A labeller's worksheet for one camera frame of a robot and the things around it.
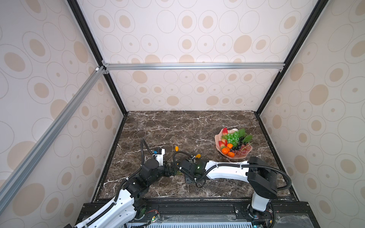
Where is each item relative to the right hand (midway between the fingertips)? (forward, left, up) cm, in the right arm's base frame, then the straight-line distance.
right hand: (188, 179), depth 84 cm
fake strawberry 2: (+23, -23, +3) cm, 32 cm away
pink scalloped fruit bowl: (+34, -32, +4) cm, 47 cm away
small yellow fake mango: (+15, -7, 0) cm, 17 cm away
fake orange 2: (+17, -24, +3) cm, 30 cm away
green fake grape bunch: (+26, -31, +5) cm, 41 cm away
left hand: (+5, +6, +14) cm, 15 cm away
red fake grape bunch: (+16, -35, +6) cm, 39 cm away
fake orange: (+22, -29, +1) cm, 36 cm away
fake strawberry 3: (+24, -26, +2) cm, 36 cm away
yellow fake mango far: (+21, +8, 0) cm, 22 cm away
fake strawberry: (+31, -26, +6) cm, 41 cm away
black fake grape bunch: (+22, -35, +4) cm, 41 cm away
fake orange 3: (+14, -27, +4) cm, 31 cm away
